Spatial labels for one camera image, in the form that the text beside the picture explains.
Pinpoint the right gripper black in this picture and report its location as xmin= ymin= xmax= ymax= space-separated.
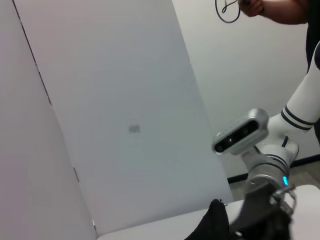
xmin=229 ymin=181 xmax=295 ymax=240

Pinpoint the black food bag orange strap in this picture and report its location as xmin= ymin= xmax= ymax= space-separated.
xmin=184 ymin=198 xmax=232 ymax=240

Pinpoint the person's forearm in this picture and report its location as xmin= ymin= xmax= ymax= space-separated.
xmin=259 ymin=0 xmax=312 ymax=26

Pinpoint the person's hand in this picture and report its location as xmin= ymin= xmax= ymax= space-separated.
xmin=238 ymin=0 xmax=266 ymax=18

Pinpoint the small grey board sticker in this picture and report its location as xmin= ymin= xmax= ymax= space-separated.
xmin=127 ymin=122 xmax=141 ymax=135

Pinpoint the person's black shirt torso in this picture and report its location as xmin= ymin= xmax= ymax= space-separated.
xmin=305 ymin=21 xmax=320 ymax=76

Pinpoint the white backdrop board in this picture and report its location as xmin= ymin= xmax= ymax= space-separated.
xmin=0 ymin=0 xmax=98 ymax=240
xmin=12 ymin=0 xmax=235 ymax=237

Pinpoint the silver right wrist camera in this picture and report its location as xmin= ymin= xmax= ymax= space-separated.
xmin=211 ymin=107 xmax=270 ymax=156

